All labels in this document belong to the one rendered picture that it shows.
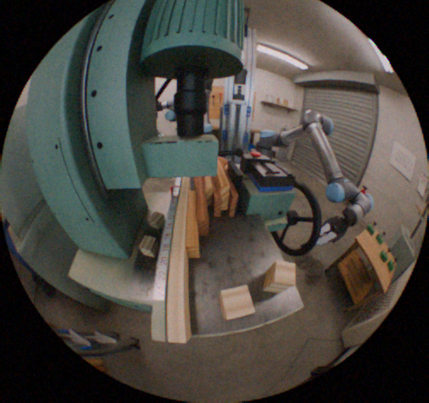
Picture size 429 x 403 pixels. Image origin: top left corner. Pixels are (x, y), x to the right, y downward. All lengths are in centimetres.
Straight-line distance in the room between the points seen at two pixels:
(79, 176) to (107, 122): 10
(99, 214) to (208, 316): 25
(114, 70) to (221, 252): 34
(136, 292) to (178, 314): 20
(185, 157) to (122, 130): 11
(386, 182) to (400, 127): 108
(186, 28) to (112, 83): 12
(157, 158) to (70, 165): 15
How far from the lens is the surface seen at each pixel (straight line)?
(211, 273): 22
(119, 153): 22
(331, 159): 60
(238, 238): 26
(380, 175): 307
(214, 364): 118
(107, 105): 22
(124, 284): 37
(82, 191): 26
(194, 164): 23
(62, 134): 24
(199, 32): 19
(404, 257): 222
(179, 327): 16
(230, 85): 117
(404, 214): 309
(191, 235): 21
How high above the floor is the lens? 111
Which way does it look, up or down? 33 degrees down
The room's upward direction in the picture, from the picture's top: 3 degrees clockwise
